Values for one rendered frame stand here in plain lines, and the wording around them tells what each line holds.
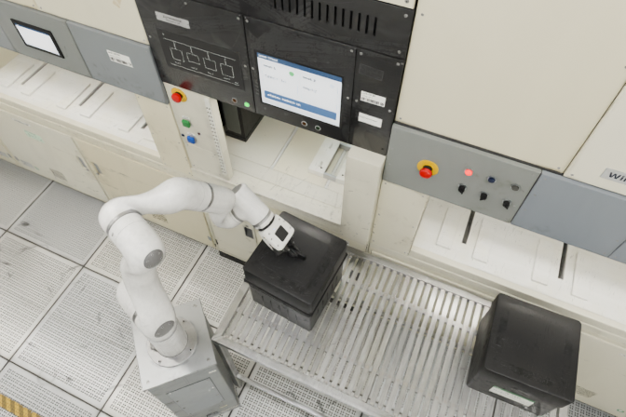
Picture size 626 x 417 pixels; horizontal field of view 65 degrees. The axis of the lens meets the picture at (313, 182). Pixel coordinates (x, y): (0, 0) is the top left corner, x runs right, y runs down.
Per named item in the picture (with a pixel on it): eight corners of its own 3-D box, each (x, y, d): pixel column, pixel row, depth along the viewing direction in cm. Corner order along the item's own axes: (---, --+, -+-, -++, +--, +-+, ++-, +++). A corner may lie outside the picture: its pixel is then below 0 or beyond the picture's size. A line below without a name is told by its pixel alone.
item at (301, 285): (242, 280, 183) (238, 264, 173) (283, 221, 198) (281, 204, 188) (311, 317, 175) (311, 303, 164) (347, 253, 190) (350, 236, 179)
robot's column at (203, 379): (185, 428, 240) (142, 391, 179) (174, 372, 256) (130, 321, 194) (240, 406, 246) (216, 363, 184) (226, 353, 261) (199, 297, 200)
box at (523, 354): (463, 386, 180) (483, 368, 159) (479, 316, 195) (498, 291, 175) (543, 419, 173) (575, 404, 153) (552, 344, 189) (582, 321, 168)
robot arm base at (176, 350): (152, 375, 182) (138, 360, 167) (143, 328, 192) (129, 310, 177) (202, 356, 186) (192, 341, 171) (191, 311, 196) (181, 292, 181)
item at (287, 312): (286, 247, 213) (284, 226, 199) (343, 275, 205) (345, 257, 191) (251, 300, 199) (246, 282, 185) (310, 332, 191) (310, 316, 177)
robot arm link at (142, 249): (156, 295, 169) (183, 328, 163) (124, 316, 163) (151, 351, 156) (139, 200, 134) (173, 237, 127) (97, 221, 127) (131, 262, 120)
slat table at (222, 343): (236, 386, 252) (210, 339, 190) (286, 287, 284) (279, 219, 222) (488, 511, 221) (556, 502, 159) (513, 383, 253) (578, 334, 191)
